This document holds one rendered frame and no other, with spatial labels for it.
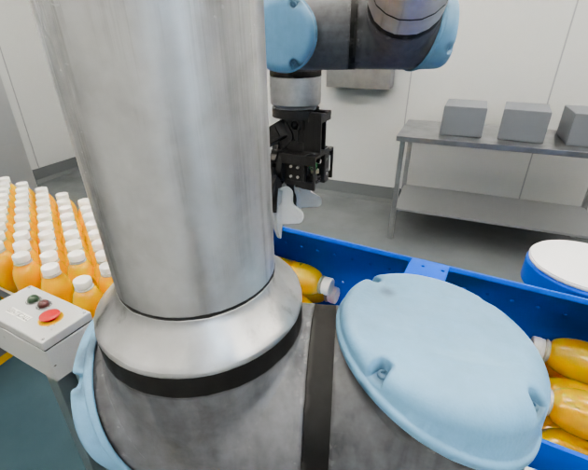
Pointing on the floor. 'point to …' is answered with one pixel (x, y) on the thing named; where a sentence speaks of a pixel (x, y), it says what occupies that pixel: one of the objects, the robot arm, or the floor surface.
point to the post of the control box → (71, 414)
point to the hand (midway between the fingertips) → (285, 223)
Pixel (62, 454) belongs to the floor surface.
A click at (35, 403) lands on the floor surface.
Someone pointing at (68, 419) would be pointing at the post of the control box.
